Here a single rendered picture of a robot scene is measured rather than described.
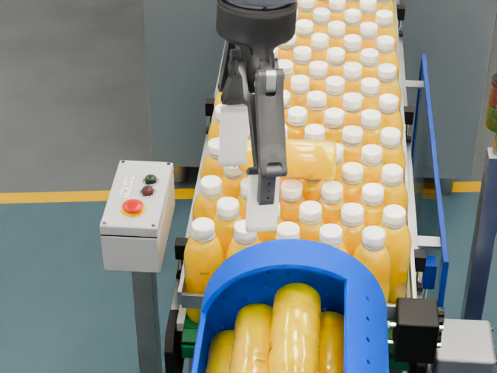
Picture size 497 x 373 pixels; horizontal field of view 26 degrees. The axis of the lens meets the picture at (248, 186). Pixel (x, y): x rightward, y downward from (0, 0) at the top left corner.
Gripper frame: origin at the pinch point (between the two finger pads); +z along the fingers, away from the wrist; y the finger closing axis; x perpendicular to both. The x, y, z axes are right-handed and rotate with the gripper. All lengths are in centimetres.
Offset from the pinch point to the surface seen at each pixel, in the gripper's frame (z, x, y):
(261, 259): 31.4, -11.3, 33.3
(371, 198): 40, -38, 62
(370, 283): 35, -27, 30
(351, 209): 40, -34, 59
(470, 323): 63, -57, 54
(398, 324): 52, -38, 41
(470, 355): 64, -54, 46
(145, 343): 76, 0, 74
